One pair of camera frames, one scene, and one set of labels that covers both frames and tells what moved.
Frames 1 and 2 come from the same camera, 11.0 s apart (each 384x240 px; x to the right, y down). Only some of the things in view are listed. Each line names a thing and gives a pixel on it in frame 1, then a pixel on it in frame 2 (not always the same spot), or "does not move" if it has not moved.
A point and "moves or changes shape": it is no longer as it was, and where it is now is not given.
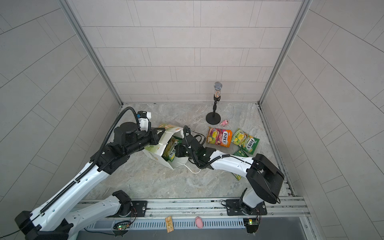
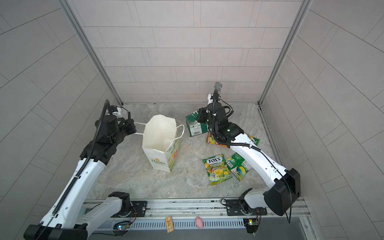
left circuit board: x=121 y=228 does not move
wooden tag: x=169 y=224 does not move
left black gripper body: x=142 y=141 -> x=127 y=129
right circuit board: x=251 y=225 does not move
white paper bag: x=157 y=150 moves or changes shape
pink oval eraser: x=199 y=221 does not move
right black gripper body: x=183 y=151 -> x=205 y=117
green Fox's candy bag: x=169 y=152 -> x=217 y=169
